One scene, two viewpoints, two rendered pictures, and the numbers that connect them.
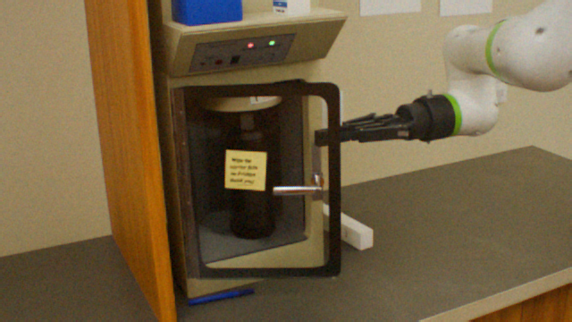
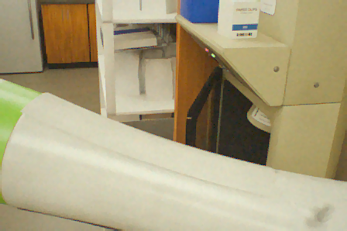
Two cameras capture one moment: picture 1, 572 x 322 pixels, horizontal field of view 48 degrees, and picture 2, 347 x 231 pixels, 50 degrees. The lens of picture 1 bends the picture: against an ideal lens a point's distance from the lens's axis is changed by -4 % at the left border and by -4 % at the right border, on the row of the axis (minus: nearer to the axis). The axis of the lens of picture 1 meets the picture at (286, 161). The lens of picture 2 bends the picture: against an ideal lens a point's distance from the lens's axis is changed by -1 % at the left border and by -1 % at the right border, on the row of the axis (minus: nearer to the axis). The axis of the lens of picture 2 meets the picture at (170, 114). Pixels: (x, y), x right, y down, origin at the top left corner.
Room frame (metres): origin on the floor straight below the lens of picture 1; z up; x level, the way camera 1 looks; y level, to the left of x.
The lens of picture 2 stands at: (1.29, -0.68, 1.64)
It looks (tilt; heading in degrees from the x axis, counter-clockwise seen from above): 23 degrees down; 102
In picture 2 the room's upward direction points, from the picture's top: 1 degrees clockwise
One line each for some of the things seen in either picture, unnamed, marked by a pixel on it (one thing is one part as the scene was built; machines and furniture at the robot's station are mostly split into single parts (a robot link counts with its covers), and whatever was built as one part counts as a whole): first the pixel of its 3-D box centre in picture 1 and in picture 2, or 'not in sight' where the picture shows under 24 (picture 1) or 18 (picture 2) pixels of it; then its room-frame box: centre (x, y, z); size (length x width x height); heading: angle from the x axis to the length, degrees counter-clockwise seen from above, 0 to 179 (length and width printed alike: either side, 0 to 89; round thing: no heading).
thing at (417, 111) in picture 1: (400, 123); not in sight; (1.29, -0.23, 1.28); 0.09 x 0.08 x 0.07; 115
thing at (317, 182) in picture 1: (298, 186); not in sight; (1.17, -0.02, 1.20); 0.10 x 0.05 x 0.03; 87
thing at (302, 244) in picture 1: (261, 186); (200, 170); (1.20, 0.05, 1.19); 0.30 x 0.01 x 0.40; 87
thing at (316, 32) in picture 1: (257, 43); (221, 53); (1.23, 0.04, 1.46); 0.32 x 0.11 x 0.10; 115
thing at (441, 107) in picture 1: (430, 116); not in sight; (1.32, -0.30, 1.28); 0.09 x 0.06 x 0.12; 25
